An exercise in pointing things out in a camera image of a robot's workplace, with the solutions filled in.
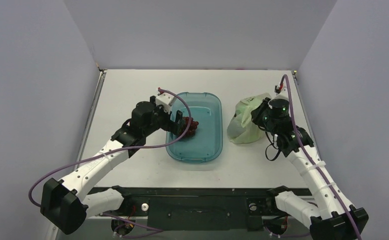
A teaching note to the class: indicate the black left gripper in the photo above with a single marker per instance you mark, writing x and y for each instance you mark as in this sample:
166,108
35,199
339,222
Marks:
169,126

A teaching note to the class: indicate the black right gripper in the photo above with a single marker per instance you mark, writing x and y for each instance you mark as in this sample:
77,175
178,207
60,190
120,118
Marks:
258,112

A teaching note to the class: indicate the light green plastic bag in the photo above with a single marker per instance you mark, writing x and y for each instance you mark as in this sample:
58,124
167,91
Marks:
241,129

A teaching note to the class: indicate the teal plastic tub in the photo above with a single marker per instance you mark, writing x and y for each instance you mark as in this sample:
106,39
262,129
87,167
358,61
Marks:
205,143

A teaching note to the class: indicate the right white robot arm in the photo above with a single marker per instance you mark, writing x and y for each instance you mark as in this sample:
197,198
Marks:
332,216

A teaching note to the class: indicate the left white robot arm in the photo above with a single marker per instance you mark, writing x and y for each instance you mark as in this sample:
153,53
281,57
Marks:
64,202

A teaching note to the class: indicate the red fake grape bunch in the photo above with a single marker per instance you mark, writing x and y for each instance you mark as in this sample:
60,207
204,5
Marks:
193,125

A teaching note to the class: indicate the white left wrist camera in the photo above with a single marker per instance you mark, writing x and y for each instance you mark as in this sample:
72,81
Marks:
165,99

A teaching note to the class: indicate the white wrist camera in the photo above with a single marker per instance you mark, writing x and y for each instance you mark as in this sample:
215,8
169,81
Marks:
165,99
281,92

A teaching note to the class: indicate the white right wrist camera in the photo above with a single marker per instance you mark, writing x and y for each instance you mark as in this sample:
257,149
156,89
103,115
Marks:
281,92

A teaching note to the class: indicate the aluminium table frame rail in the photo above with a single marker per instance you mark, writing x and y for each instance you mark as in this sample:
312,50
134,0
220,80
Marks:
91,114

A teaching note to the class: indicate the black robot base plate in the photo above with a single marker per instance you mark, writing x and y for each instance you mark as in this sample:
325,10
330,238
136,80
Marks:
197,209

